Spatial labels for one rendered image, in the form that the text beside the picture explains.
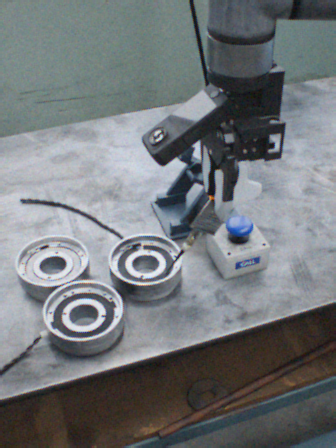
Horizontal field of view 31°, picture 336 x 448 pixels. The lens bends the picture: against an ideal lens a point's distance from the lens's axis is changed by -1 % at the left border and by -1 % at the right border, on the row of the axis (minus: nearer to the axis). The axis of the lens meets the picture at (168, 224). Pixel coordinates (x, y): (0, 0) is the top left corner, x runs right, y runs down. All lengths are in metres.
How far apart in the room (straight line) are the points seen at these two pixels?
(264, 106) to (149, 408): 0.56
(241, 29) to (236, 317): 0.40
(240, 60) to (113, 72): 1.89
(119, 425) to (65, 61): 1.70
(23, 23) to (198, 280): 1.65
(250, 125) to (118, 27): 1.78
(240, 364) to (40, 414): 0.36
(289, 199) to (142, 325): 0.37
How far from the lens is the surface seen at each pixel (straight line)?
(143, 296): 0.85
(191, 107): 0.72
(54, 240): 0.92
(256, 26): 0.66
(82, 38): 2.45
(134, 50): 2.53
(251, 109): 0.73
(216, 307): 0.86
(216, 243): 0.89
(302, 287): 0.91
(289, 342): 1.16
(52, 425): 1.06
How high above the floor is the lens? 1.44
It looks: 41 degrees down
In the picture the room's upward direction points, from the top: straight up
